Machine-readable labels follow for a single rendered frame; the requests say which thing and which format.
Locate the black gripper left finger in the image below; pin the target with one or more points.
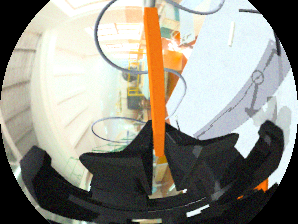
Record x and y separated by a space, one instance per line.
136 160

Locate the white rectangular bar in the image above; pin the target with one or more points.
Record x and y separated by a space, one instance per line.
231 33

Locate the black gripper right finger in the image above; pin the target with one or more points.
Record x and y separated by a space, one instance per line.
184 153

